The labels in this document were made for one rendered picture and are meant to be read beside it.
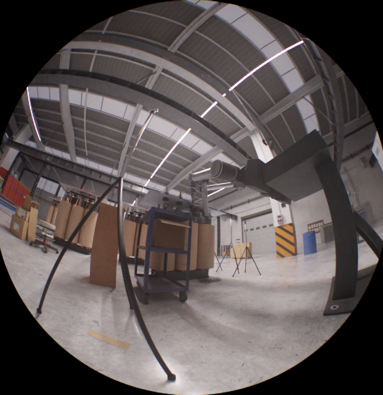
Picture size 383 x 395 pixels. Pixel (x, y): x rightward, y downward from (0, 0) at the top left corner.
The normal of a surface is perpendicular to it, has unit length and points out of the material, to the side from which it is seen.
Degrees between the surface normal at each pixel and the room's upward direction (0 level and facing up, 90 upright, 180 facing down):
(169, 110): 180
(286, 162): 90
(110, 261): 90
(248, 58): 174
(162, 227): 90
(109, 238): 90
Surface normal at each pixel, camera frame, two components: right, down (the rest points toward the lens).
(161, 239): 0.54, -0.33
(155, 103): -0.05, 0.91
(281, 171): -0.90, -0.22
